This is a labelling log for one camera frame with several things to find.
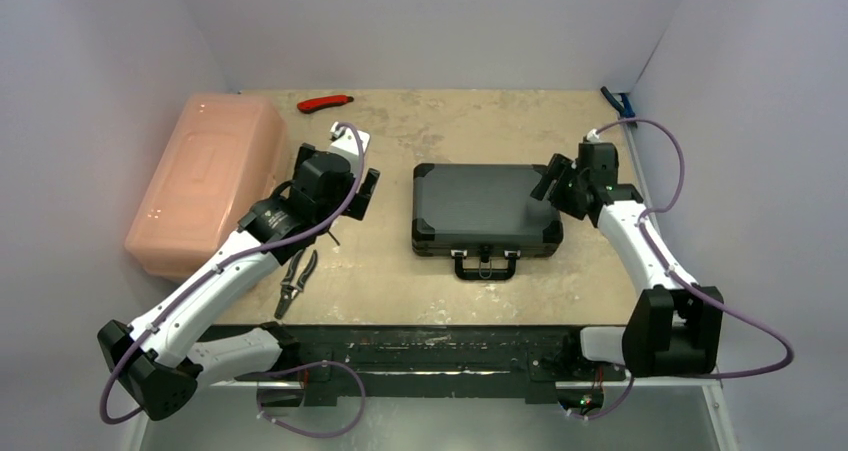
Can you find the pink translucent storage box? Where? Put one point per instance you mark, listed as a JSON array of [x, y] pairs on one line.
[[226, 152]]

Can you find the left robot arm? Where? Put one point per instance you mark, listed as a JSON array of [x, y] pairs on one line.
[[157, 362]]

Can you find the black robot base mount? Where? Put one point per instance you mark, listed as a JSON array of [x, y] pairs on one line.
[[538, 364]]

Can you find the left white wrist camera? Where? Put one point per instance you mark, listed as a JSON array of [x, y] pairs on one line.
[[351, 146]]

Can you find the aluminium frame rail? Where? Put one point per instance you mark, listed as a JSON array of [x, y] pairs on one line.
[[658, 414]]

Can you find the blue handled pliers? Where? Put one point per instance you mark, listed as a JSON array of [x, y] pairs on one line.
[[619, 102]]

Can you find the black poker set case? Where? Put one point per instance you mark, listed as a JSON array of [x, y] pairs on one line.
[[482, 217]]

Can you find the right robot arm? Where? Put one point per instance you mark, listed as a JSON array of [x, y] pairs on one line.
[[675, 326]]

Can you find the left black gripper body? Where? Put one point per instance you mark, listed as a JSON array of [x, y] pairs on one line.
[[338, 205]]

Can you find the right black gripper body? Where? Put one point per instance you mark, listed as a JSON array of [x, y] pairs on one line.
[[553, 179]]

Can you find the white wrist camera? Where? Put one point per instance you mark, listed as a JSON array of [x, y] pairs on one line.
[[593, 136], [351, 146]]

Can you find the black handled pliers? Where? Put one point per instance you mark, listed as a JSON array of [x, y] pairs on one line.
[[294, 281]]

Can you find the red utility knife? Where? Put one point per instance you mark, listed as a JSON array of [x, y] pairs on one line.
[[316, 104]]

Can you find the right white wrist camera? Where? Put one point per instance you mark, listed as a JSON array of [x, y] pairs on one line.
[[593, 136]]

